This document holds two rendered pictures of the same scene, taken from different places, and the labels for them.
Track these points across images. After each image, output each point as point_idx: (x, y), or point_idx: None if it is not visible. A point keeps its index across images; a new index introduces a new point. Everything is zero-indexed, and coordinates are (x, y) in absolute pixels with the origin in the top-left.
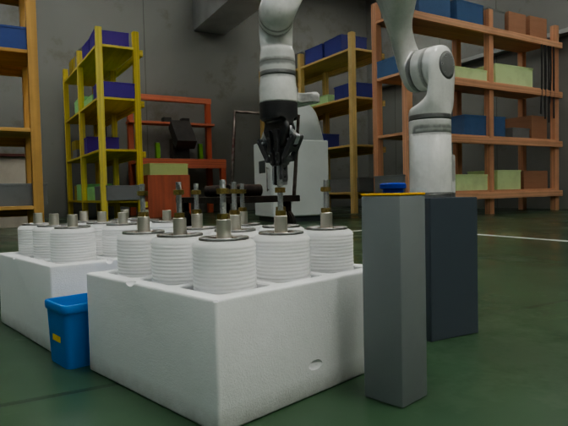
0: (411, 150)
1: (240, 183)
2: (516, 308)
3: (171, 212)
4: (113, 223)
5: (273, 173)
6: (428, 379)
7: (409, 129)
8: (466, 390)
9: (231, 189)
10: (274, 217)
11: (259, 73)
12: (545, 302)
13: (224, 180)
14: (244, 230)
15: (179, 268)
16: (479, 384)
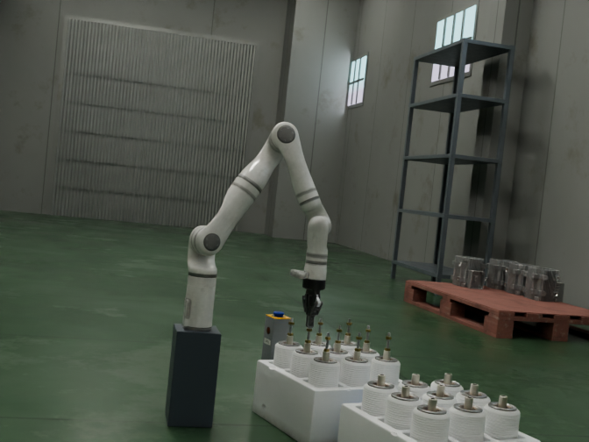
0: (214, 296)
1: (329, 332)
2: (81, 420)
3: (378, 376)
4: (422, 385)
5: (314, 320)
6: (245, 402)
7: (215, 283)
8: (237, 397)
9: (341, 329)
10: (322, 336)
11: (326, 261)
12: (35, 420)
13: (349, 318)
14: (333, 348)
15: None
16: (228, 397)
